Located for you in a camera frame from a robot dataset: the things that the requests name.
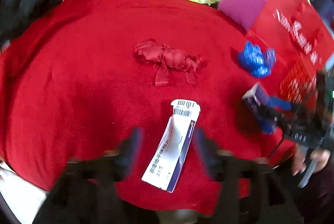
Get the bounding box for white bed sheet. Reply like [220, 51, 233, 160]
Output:
[0, 161, 49, 224]

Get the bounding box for black cable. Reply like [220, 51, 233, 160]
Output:
[267, 132, 285, 159]

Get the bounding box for red mesh plastic basket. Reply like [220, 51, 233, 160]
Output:
[279, 61, 317, 109]

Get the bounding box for red blanket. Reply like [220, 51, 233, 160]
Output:
[0, 0, 317, 215]

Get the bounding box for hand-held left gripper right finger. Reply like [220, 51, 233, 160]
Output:
[192, 126, 306, 224]

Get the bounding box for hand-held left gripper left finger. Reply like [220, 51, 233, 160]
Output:
[34, 127, 144, 224]

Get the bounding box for small blue white carton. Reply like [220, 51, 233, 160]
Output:
[241, 82, 270, 112]

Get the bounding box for navy tote bag orange handles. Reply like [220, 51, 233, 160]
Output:
[304, 0, 334, 34]

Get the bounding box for red ribbon bow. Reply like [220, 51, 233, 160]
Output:
[134, 40, 208, 87]

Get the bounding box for blue plastic wrapper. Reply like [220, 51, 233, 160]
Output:
[237, 41, 276, 78]

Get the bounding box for person's right hand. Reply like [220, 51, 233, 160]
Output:
[291, 148, 332, 176]

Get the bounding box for red paper gift bag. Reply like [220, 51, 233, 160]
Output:
[218, 0, 334, 70]

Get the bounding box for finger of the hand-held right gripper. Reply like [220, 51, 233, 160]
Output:
[268, 96, 300, 116]
[258, 109, 286, 135]

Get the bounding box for white medicine box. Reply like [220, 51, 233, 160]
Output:
[141, 99, 201, 193]

